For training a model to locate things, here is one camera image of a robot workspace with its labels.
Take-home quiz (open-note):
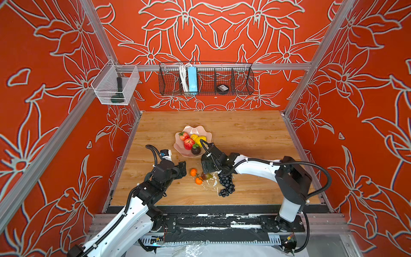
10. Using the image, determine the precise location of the pink scalloped fruit bowl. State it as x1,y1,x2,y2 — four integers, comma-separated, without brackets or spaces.
173,126,212,158

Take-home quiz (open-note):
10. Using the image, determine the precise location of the light blue box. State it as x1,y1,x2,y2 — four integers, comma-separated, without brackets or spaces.
187,66,198,95

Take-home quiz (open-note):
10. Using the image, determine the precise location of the small orange tangerine lower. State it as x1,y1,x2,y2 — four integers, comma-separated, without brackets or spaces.
195,177,203,185

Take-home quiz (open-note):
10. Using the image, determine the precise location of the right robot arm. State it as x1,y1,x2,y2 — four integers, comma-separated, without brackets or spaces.
200,140,332,254

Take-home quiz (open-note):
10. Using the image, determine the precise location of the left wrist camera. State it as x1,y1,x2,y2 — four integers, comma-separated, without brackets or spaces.
160,149,172,161

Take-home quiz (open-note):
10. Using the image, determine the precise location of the green red fig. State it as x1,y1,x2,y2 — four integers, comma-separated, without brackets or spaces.
201,173,213,181

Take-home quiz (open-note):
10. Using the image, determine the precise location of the black wire wall basket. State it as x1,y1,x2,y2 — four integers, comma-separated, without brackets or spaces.
158,62,255,96

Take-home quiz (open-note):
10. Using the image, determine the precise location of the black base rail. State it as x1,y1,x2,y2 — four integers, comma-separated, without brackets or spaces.
151,205,307,244

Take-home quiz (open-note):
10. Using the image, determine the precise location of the white coiled cable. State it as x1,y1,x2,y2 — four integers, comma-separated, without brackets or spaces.
179,63,189,94

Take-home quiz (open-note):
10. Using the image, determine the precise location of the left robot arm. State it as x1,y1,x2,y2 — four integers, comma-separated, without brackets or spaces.
67,160,187,257

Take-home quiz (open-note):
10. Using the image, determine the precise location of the dark purple mangosteen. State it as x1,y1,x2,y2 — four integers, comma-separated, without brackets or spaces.
191,143,201,155

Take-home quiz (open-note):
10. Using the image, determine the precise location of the small orange tangerine upper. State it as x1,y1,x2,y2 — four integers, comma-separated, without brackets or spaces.
190,168,198,177

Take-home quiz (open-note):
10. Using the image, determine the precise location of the clear plastic wall bin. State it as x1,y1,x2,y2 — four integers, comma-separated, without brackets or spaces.
91,60,140,106

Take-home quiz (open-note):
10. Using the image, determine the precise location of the dark grape bunch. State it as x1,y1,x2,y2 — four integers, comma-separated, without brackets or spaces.
218,173,235,197

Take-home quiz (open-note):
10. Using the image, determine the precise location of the dark green brush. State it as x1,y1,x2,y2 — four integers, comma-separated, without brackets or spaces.
111,77,125,103

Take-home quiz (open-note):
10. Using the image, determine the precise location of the red strawberry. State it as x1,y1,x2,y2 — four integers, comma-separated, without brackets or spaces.
179,131,190,141

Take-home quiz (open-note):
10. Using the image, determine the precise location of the small orange tangerine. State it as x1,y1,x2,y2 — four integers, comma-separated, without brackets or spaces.
190,168,198,177
195,177,203,185

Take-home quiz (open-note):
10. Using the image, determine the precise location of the large yellow lemon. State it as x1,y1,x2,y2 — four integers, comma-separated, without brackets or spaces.
195,136,207,148

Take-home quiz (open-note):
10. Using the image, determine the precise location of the red apple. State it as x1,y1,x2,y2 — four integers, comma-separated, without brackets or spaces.
184,138,195,151

